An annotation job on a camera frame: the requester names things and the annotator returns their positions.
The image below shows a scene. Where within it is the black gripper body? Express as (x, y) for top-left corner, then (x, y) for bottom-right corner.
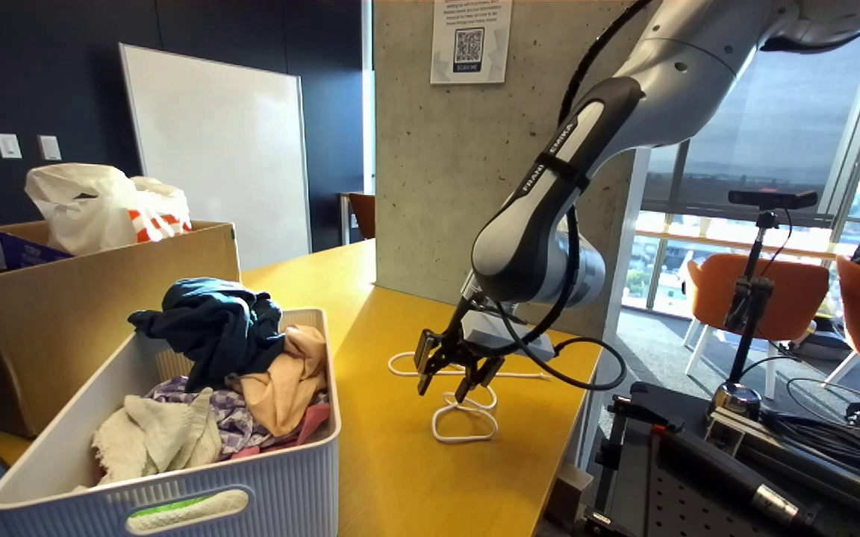
(437, 303), (508, 370)

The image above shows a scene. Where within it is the white braided string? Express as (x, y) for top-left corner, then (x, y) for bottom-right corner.
(385, 349), (553, 446)

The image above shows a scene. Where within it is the pink cloth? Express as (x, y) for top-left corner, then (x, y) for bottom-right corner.
(291, 397), (335, 447)

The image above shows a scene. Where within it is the peach cloth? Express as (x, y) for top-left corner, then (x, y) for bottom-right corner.
(237, 322), (335, 443)

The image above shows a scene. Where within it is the brown chair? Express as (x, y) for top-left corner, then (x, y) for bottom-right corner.
(338, 191), (380, 248)

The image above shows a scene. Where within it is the white plastic storage bin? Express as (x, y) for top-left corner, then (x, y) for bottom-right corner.
(0, 307), (346, 537)

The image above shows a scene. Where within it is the purple patterned cloth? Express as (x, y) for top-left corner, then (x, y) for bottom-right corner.
(143, 373), (279, 461)

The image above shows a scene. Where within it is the dark teal cloth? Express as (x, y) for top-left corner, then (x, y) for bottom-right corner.
(126, 277), (291, 394)

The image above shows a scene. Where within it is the black robot cart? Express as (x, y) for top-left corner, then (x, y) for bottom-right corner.
(588, 383), (860, 537)

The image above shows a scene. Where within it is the beige cloth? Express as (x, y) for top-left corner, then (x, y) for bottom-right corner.
(90, 392), (226, 488)

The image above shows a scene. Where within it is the QR code paper poster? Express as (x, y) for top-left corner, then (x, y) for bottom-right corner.
(426, 0), (514, 88)

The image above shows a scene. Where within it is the black cylindrical bar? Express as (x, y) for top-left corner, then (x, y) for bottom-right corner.
(665, 428), (821, 533)

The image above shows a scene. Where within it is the white whiteboard panel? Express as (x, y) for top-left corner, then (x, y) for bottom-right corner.
(117, 43), (313, 276)

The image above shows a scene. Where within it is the brown cardboard box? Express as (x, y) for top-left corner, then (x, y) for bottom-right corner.
(0, 218), (246, 443)

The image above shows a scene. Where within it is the grey window roller blind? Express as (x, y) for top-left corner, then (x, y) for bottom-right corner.
(643, 19), (860, 225)

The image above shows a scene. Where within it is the white plastic bag orange print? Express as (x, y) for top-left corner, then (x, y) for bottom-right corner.
(20, 161), (196, 257)

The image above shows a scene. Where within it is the blue box inside carton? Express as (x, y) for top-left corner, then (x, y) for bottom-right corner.
(0, 230), (71, 282)

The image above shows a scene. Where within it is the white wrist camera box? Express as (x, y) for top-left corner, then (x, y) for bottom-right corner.
(485, 328), (559, 365)

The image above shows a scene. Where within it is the black camera stand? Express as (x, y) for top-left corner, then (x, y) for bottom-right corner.
(712, 207), (801, 422)

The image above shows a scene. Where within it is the black camera on stand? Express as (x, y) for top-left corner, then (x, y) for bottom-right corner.
(726, 188), (821, 212)

